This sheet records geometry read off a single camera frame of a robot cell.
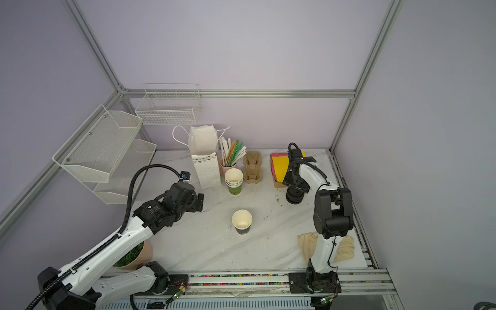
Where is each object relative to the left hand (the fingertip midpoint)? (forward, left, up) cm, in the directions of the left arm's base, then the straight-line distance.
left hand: (188, 196), depth 77 cm
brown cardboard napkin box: (+18, -39, -16) cm, 46 cm away
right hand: (+14, -47, -11) cm, 50 cm away
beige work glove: (-12, -51, -19) cm, 55 cm away
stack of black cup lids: (+10, -47, -15) cm, 51 cm away
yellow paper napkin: (+30, -43, -16) cm, 54 cm away
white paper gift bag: (+36, +1, -5) cm, 37 cm away
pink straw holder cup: (+23, -11, -10) cm, 27 cm away
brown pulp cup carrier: (+25, -26, -15) cm, 39 cm away
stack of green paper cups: (+16, -17, -9) cm, 25 cm away
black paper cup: (-3, -21, -15) cm, 26 cm away
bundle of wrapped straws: (+29, -15, -4) cm, 33 cm away
